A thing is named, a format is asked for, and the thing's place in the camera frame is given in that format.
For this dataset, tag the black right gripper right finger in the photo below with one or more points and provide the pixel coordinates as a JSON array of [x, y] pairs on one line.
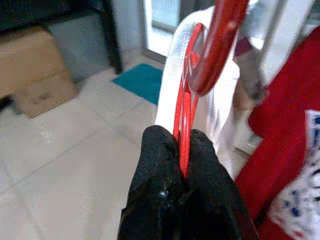
[[212, 200]]

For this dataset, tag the teal floor mat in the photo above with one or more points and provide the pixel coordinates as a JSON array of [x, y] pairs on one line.
[[142, 82]]

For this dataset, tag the glass sliding door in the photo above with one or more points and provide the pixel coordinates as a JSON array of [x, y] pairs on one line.
[[160, 15]]

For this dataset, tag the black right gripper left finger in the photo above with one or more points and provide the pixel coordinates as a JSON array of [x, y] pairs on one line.
[[152, 180]]

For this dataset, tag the large cardboard box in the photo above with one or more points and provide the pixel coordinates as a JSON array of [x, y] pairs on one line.
[[30, 57]]

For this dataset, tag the red plastic clothes hanger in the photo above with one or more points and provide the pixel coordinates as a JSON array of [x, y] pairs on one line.
[[185, 125]]

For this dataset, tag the cardboard box printed C/NO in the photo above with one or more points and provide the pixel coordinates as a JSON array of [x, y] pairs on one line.
[[47, 100]]

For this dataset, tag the black desk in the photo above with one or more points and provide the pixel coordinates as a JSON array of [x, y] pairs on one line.
[[113, 37]]

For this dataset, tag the white t-shirt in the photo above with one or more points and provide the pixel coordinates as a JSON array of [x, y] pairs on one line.
[[170, 87]]

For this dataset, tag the red printed t-shirt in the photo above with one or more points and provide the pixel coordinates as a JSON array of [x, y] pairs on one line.
[[282, 125]]

